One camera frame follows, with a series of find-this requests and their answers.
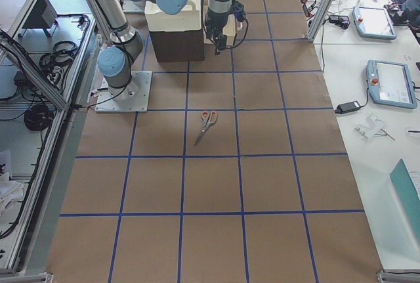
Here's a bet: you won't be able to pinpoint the light wooden drawer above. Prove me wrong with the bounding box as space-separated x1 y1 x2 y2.
222 14 237 47

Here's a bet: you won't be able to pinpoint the white plastic tray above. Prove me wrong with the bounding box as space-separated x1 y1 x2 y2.
144 0 201 32

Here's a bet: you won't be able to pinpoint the lower blue teach pendant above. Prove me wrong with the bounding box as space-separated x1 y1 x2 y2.
366 60 417 109

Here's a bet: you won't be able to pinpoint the grey orange scissors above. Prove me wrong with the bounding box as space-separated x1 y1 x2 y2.
194 110 218 146

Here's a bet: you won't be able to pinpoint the teal board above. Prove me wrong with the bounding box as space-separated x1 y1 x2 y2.
390 159 419 238

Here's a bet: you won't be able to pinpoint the upper blue teach pendant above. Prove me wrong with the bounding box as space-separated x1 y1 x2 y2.
352 6 397 40

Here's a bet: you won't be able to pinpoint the blue teach pendant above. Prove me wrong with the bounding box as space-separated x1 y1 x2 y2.
352 6 397 40
366 60 417 109

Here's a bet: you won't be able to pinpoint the aluminium frame post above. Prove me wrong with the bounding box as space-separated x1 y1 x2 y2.
306 0 333 43

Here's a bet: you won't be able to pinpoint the white crumpled cloth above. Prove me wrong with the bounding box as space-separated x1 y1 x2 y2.
1 171 24 214

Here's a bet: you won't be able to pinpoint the clear plastic parts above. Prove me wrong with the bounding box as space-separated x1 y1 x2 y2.
354 114 395 141

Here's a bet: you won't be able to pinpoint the arm grey base plate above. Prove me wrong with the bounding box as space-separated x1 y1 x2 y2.
94 71 152 113

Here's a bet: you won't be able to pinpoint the black power adapter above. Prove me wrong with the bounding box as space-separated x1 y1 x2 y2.
335 100 362 115

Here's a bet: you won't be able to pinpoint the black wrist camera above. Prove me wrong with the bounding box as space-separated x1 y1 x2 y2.
230 1 246 23

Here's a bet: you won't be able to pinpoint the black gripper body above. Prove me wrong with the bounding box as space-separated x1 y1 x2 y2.
205 10 229 39

